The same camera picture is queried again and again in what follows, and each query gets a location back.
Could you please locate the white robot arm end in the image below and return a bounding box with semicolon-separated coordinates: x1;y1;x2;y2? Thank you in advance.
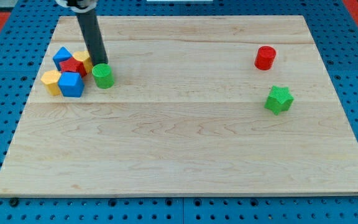
55;0;98;13

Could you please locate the wooden board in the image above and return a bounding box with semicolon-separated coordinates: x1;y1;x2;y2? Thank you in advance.
0;16;358;198

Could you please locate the green cylinder block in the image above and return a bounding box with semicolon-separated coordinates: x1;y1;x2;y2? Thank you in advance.
92;63;115;89

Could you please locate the green star block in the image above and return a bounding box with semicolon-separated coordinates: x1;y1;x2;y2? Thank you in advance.
264;85;294;115

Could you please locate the red cylinder block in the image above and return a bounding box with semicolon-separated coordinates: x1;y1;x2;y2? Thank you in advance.
254;46;276;70

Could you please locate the yellow hexagon block rear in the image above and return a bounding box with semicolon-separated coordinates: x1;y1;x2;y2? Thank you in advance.
73;50;93;74

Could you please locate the yellow hexagon block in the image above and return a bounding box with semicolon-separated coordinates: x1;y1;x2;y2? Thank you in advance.
73;50;93;74
40;70;62;96

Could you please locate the blue cube block front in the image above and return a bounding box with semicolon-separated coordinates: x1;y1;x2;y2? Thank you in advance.
58;72;85;98

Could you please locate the blue cube block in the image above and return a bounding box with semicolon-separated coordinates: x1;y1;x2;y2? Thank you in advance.
52;47;72;70
58;72;85;98

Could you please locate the red star block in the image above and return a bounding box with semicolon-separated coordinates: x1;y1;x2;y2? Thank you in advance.
59;57;87;77

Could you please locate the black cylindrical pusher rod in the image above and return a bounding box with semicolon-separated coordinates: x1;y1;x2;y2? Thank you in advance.
76;9;108;65

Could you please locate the blue cube block rear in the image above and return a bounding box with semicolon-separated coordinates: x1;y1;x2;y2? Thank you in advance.
52;47;72;70

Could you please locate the yellow hexagon block front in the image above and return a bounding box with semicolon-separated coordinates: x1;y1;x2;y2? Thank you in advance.
40;70;62;96

